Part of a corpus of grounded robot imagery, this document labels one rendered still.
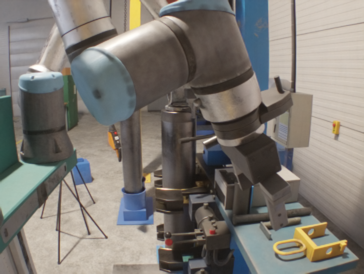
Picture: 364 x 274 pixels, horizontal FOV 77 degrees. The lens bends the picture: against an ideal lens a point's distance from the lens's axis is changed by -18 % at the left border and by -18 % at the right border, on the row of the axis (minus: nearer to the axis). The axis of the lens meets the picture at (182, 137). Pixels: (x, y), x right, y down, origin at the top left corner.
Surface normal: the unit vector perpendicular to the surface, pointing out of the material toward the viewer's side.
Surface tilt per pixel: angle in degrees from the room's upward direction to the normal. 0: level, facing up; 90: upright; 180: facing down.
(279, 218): 96
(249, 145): 24
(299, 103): 90
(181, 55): 92
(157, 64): 92
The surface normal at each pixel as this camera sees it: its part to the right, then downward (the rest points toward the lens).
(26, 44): 0.11, 0.23
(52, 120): 0.80, 0.14
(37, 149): 0.17, -0.11
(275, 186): -0.36, -0.84
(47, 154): 0.48, -0.14
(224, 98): -0.17, 0.48
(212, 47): 0.55, 0.42
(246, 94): 0.43, 0.23
